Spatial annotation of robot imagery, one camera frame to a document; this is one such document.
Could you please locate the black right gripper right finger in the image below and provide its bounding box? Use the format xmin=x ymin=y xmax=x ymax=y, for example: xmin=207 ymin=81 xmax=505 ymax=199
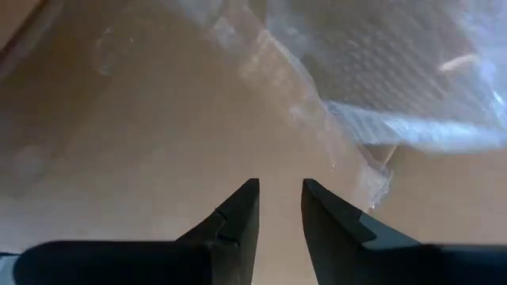
xmin=300 ymin=178 xmax=507 ymax=285

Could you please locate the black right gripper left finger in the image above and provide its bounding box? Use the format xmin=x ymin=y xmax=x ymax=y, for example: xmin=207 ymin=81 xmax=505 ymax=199
xmin=12 ymin=177 xmax=261 ymax=285

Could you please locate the brown cardboard box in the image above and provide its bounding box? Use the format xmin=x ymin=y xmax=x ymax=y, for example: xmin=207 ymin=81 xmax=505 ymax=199
xmin=0 ymin=0 xmax=507 ymax=285

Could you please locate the crumpled clear plastic wrap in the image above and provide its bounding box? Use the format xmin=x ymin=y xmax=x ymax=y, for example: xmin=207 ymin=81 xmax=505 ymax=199
xmin=177 ymin=0 xmax=507 ymax=155

